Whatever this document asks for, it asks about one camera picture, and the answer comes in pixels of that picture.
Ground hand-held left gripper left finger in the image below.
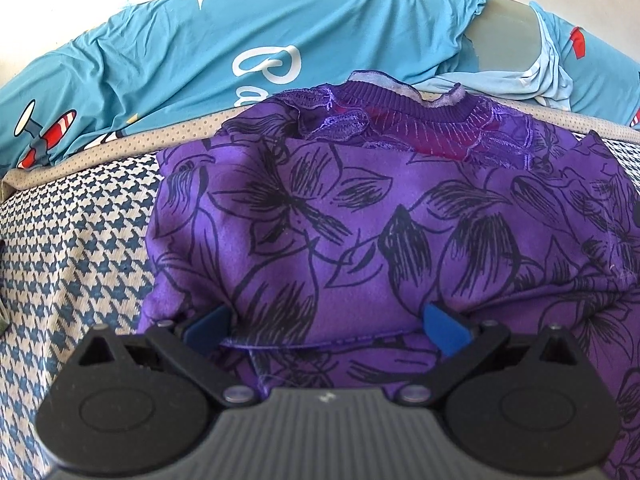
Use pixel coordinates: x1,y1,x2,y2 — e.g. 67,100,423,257
75,305,257,407

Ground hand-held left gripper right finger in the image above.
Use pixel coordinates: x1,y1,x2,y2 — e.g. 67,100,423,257
397,302,576,407

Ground purple floral top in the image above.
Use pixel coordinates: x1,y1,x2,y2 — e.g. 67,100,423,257
137,70,640,480

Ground blue beige houndstooth blanket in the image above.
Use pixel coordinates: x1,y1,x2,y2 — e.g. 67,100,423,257
0,152,640,471

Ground light blue cloth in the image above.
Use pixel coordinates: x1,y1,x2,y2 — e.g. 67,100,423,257
420,55,577,112

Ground grey green headboard panel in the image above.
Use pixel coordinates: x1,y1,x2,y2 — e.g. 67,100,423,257
467,0,547,74

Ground blue pillow with red print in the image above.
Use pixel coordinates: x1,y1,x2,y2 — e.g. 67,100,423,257
530,0,640,132

